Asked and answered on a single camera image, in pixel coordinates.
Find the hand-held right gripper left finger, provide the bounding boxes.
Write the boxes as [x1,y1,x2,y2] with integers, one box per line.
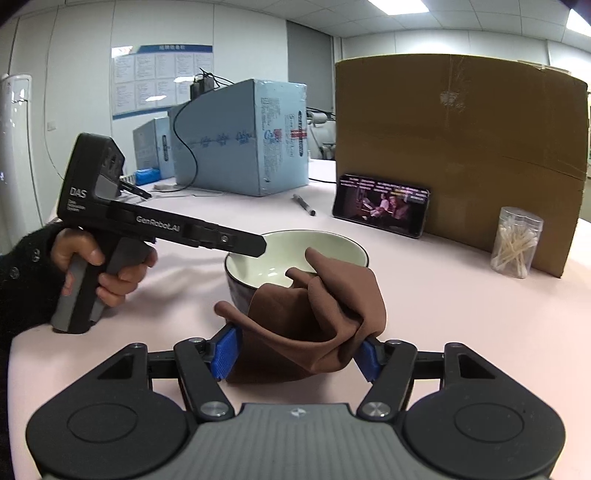
[86,323,241,423]

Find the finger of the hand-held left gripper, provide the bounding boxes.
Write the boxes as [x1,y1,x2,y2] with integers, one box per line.
[187,222,269,260]
[117,178,153,200]

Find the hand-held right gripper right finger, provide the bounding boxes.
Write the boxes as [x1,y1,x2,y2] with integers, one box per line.
[355,338,508,421]

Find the dark bowl with white inside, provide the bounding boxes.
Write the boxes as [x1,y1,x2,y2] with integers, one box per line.
[224,230,370,324]

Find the brown cloth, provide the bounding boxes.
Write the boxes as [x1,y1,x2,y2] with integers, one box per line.
[213,247,387,385]

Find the person's left forearm black sleeve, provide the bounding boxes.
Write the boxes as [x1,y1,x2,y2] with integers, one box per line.
[0,223,64,356]

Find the person's left hand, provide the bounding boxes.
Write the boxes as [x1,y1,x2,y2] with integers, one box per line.
[50,228,158,306]

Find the small light blue carton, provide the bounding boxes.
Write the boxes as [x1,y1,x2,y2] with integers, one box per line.
[132,116,177,179]

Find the black marker pen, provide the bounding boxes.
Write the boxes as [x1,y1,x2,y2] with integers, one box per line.
[291,193,317,217]

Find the white standing air conditioner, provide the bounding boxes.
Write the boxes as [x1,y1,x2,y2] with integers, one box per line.
[0,73,36,256]

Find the large light blue carton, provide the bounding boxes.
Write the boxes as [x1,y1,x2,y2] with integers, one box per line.
[168,78,310,198]

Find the black power adapter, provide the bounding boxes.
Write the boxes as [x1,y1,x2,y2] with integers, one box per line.
[189,69,221,99]

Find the grey office chair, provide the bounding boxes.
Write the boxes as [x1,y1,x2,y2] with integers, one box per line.
[307,108,339,161]

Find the black smartphone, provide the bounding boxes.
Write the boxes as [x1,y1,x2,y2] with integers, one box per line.
[332,174,432,239]

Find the clear cotton swab container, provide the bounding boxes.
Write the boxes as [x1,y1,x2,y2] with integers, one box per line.
[490,206,544,279]

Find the brown cardboard box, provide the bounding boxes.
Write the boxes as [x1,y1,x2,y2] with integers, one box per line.
[334,54,590,279]

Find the black cable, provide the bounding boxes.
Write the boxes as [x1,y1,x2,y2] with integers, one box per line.
[170,68,237,190]

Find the wall notice board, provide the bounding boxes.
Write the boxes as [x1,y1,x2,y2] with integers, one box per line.
[110,44,215,121]

